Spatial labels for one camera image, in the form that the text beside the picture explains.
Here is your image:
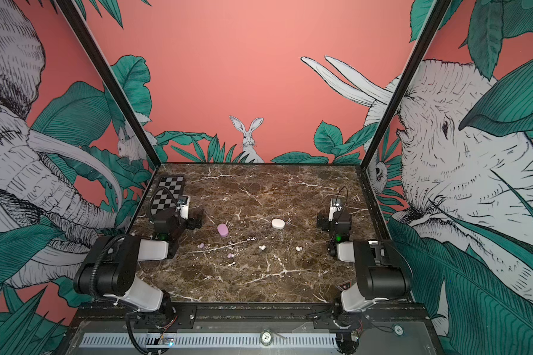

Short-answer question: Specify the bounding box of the white slotted cable duct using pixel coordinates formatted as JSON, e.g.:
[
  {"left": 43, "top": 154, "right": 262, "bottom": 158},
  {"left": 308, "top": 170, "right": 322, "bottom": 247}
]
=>
[{"left": 78, "top": 331, "right": 337, "bottom": 350}]

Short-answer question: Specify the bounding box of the black white checkerboard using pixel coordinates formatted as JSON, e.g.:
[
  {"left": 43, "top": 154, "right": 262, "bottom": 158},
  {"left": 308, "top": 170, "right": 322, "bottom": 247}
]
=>
[{"left": 147, "top": 175, "right": 186, "bottom": 220}]

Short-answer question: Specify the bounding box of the purple earbuds charging case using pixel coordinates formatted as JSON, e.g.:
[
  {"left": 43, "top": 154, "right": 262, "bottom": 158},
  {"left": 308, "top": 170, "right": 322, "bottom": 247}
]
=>
[{"left": 217, "top": 223, "right": 229, "bottom": 238}]

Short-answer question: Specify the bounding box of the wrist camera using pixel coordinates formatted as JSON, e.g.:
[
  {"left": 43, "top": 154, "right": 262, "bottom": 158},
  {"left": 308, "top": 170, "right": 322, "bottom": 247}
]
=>
[
  {"left": 328, "top": 198, "right": 342, "bottom": 221},
  {"left": 177, "top": 195, "right": 190, "bottom": 220}
]

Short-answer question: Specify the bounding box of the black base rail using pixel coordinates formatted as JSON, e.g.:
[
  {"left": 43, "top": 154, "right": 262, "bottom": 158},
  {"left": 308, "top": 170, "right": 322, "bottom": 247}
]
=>
[{"left": 66, "top": 300, "right": 435, "bottom": 337}]

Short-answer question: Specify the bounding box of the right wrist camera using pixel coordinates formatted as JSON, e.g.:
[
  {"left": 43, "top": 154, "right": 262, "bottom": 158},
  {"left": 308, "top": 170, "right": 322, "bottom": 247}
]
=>
[{"left": 328, "top": 198, "right": 342, "bottom": 221}]

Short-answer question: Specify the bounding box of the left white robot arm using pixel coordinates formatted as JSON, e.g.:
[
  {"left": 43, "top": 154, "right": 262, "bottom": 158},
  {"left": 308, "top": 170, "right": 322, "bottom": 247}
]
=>
[{"left": 73, "top": 208, "right": 204, "bottom": 314}]

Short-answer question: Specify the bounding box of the white earbuds charging case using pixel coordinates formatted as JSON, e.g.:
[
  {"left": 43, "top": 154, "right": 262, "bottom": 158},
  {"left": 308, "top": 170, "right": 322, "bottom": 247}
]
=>
[{"left": 271, "top": 218, "right": 286, "bottom": 230}]

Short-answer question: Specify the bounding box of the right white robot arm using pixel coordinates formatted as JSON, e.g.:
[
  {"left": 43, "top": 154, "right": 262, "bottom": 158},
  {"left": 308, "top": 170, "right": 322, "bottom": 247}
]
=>
[{"left": 316, "top": 209, "right": 412, "bottom": 313}]

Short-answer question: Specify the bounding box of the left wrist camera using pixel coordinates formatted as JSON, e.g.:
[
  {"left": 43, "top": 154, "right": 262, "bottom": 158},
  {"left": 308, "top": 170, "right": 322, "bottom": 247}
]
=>
[{"left": 177, "top": 195, "right": 190, "bottom": 220}]

